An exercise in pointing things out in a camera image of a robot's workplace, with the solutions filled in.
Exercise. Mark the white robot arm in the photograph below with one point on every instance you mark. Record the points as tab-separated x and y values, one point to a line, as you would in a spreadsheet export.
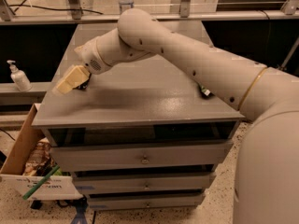
267	169

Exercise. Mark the blue clamp under cabinet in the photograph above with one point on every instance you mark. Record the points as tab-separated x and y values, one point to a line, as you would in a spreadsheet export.
81	206

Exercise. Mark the green kettle chips bag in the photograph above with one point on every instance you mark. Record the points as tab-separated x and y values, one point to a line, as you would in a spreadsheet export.
205	92

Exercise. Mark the cardboard box with items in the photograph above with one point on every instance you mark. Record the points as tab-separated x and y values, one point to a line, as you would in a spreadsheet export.
29	161

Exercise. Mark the black rxbar chocolate bar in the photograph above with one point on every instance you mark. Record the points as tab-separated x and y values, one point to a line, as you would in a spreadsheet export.
83	86

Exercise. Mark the grey drawer cabinet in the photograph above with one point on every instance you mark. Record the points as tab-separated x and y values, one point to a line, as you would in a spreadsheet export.
140	136

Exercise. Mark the green stick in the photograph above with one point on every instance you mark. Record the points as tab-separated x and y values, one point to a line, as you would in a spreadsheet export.
32	190

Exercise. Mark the white gripper body with grille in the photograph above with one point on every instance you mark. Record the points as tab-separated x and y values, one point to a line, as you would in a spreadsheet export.
90	57

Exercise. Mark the white pump soap bottle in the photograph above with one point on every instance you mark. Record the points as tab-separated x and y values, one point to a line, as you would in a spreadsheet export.
19	77

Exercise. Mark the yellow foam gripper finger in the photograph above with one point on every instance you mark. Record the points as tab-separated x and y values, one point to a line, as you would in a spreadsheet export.
74	76

